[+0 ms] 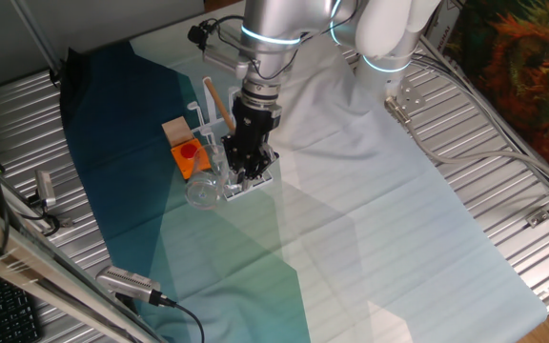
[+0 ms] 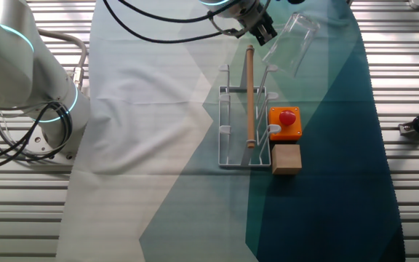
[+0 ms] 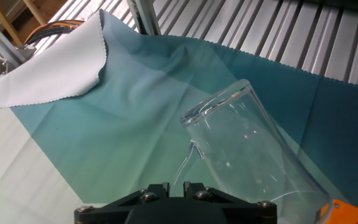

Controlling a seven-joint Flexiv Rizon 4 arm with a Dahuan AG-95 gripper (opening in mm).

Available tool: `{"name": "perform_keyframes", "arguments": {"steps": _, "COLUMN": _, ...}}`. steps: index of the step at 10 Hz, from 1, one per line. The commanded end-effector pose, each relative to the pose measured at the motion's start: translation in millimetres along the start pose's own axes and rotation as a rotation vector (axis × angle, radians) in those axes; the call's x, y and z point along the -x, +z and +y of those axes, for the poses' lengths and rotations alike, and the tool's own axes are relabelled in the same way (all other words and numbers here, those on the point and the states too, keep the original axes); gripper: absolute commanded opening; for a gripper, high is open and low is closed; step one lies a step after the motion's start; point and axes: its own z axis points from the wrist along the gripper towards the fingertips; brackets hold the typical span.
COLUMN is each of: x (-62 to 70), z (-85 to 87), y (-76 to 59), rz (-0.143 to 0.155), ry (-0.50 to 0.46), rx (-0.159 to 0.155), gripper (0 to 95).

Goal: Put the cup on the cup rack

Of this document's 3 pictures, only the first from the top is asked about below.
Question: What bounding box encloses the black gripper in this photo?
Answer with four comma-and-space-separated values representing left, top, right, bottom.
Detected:
220, 94, 284, 192

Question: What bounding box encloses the clear glass cup with handle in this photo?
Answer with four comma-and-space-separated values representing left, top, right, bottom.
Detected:
184, 144, 232, 211

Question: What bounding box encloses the orange box red push button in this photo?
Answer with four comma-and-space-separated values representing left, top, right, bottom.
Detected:
170, 137, 205, 181

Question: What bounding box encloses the plain wooden block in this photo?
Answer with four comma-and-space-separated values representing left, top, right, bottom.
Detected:
161, 115, 195, 148

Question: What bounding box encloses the blue green white tablecloth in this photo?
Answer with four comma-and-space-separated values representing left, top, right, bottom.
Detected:
59, 0, 549, 343

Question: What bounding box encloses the cardboard box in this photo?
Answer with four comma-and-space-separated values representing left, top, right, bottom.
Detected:
421, 0, 462, 56

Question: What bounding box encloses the grey metal pole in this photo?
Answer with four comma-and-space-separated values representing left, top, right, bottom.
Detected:
10, 0, 65, 80

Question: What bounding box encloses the colourful orange green fabric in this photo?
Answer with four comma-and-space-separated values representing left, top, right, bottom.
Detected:
445, 0, 549, 180

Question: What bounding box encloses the white cup rack wooden handle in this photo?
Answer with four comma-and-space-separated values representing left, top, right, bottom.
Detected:
186, 75, 275, 202

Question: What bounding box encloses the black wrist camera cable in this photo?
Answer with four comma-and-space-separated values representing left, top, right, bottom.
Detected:
187, 0, 361, 82

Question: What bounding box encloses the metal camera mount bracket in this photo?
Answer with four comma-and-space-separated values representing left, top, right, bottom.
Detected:
16, 192, 74, 238

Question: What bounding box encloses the thin grey cable bundle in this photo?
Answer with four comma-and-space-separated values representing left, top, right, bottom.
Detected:
410, 50, 549, 194

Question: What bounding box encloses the aluminium frame bar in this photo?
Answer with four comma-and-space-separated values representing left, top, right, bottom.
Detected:
0, 193, 169, 343

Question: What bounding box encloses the thick grey robot cable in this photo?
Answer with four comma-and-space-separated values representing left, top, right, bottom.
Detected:
384, 96, 549, 192

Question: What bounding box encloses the small metal table bracket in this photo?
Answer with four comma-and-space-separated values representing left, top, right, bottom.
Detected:
525, 208, 549, 229

